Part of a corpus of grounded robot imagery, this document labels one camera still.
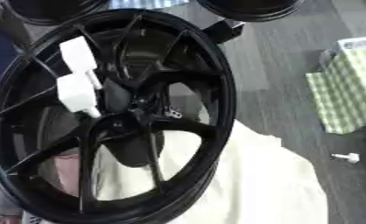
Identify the black round wheel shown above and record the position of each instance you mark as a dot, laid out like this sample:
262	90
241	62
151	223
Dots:
53	11
252	10

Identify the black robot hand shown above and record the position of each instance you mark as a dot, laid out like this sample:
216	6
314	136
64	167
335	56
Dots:
135	151

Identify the black bracket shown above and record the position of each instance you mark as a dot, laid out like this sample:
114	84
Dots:
223	30

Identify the black spoked wheel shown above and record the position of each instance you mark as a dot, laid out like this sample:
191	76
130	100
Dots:
211	87

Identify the table with checked cloth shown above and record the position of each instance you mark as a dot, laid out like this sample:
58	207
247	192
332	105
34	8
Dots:
347	90

